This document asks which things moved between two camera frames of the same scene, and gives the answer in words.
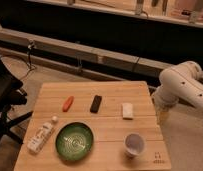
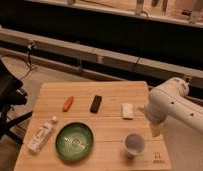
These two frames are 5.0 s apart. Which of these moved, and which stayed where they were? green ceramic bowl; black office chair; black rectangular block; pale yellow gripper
Moved: pale yellow gripper
Stayed: black office chair; black rectangular block; green ceramic bowl
